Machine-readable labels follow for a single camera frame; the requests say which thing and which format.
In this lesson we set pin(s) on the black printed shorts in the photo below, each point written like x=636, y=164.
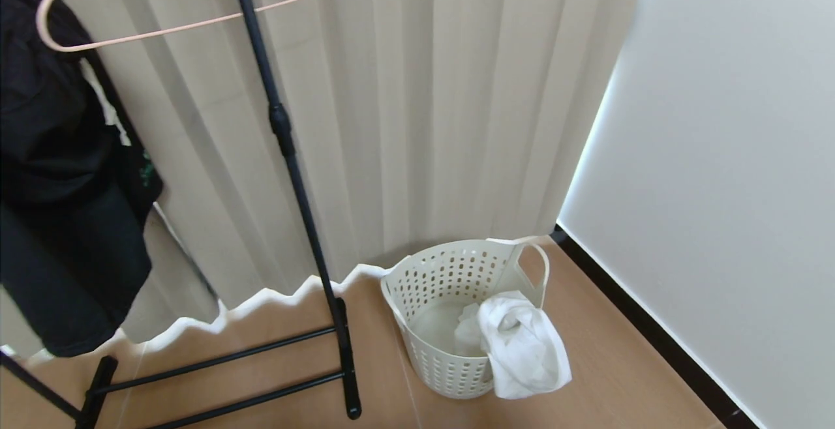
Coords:
x=59, y=155

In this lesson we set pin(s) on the white laundry basket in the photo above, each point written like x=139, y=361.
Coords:
x=450, y=272

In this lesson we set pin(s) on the black clothes rack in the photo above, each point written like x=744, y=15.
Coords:
x=282, y=129

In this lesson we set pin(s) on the pink clothes hanger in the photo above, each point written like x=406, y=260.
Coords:
x=163, y=29

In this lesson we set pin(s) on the white curtain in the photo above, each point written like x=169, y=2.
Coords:
x=424, y=90

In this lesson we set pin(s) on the white garment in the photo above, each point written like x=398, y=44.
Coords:
x=528, y=351

